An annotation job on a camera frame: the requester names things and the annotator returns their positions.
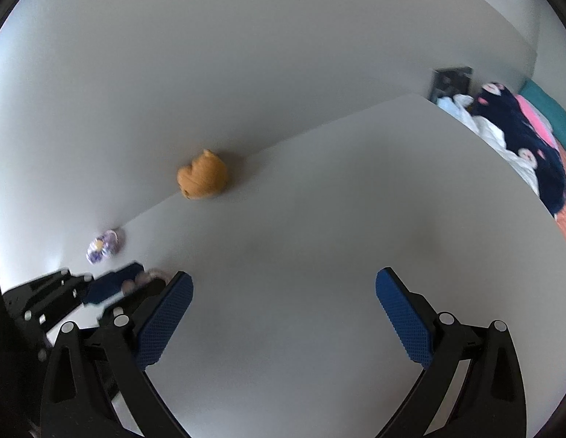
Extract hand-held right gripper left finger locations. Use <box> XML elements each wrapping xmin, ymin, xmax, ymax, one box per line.
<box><xmin>40</xmin><ymin>271</ymin><xmax>194</xmax><ymax>438</ymax></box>

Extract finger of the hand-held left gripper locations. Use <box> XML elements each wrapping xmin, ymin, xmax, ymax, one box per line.
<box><xmin>2</xmin><ymin>262</ymin><xmax>144</xmax><ymax>334</ymax></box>
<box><xmin>98</xmin><ymin>268</ymin><xmax>169</xmax><ymax>329</ymax></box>

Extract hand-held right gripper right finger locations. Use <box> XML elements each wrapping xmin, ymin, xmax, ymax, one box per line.
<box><xmin>374</xmin><ymin>267</ymin><xmax>528</xmax><ymax>438</ymax></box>

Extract small purple white toy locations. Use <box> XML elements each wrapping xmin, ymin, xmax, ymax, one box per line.
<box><xmin>86</xmin><ymin>229</ymin><xmax>125</xmax><ymax>265</ymax></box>

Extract small orange toy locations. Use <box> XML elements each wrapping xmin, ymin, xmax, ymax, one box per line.
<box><xmin>176</xmin><ymin>148</ymin><xmax>229</xmax><ymax>200</ymax></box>

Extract white dresser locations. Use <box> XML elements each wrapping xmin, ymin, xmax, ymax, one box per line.
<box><xmin>0</xmin><ymin>93</ymin><xmax>566</xmax><ymax>438</ymax></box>

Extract white crumpled cloth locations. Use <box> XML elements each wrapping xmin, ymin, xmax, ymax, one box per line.
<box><xmin>437</xmin><ymin>94</ymin><xmax>542</xmax><ymax>197</ymax></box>

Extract navy fleece blanket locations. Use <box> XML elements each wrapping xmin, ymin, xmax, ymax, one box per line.
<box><xmin>468</xmin><ymin>82</ymin><xmax>566</xmax><ymax>215</ymax></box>

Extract black box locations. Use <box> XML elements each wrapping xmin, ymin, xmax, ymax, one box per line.
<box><xmin>431</xmin><ymin>66</ymin><xmax>474</xmax><ymax>105</ymax></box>

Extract teal pillow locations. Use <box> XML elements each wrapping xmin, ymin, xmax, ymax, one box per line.
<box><xmin>520</xmin><ymin>80</ymin><xmax>566</xmax><ymax>147</ymax></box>

